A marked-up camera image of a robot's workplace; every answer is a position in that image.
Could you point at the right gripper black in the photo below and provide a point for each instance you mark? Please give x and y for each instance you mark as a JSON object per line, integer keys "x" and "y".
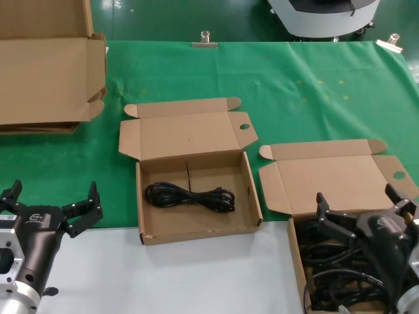
{"x": 386, "y": 248}

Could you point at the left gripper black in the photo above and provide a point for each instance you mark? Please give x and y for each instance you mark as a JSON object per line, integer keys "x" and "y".
{"x": 36, "y": 248}

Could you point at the open cardboard box with hole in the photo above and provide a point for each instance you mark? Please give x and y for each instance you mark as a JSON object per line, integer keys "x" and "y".
{"x": 327, "y": 180}
{"x": 196, "y": 225}

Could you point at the flattened cardboard box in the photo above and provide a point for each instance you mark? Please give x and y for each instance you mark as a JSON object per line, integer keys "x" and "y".
{"x": 39, "y": 126}

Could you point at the large open cardboard box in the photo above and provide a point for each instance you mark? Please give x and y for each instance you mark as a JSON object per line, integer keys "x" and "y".
{"x": 42, "y": 81}

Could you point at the green table cloth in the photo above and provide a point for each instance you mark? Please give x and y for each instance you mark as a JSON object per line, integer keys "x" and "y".
{"x": 294, "y": 98}

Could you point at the metal binder clip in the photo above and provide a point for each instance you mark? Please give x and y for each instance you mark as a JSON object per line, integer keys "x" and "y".
{"x": 391, "y": 44}
{"x": 204, "y": 45}

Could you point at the white wheeled robot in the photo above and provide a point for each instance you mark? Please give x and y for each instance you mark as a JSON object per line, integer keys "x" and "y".
{"x": 327, "y": 16}

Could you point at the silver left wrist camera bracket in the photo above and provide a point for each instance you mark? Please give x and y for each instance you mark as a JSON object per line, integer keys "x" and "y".
{"x": 10, "y": 238}

